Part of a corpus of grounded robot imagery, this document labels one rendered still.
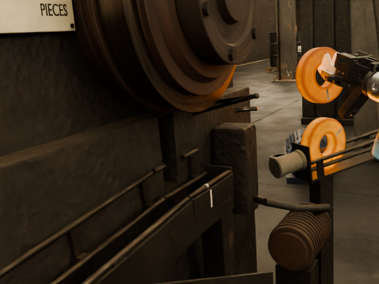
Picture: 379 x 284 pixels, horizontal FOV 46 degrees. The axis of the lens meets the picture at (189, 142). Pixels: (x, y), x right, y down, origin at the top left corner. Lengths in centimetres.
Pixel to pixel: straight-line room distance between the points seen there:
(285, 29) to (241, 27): 889
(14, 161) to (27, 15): 24
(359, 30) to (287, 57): 626
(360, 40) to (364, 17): 17
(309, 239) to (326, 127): 32
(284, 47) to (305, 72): 859
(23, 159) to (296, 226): 75
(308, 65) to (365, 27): 237
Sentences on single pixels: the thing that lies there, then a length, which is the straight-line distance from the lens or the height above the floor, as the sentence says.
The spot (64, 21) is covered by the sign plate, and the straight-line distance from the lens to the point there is 84.
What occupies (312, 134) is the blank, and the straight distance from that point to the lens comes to 129.
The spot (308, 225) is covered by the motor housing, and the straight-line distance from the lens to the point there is 126.
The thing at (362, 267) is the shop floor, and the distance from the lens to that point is 218.
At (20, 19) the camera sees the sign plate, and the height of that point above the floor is 108.
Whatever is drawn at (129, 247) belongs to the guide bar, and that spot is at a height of 69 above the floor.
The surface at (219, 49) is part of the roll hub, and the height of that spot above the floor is 101.
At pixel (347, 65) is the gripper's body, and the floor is 94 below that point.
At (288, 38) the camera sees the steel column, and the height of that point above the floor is 88.
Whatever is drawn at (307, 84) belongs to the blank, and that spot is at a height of 89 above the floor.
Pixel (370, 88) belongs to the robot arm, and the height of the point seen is 89.
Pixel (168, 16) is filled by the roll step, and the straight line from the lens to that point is 79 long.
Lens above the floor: 103
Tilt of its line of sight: 13 degrees down
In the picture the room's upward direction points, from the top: 4 degrees counter-clockwise
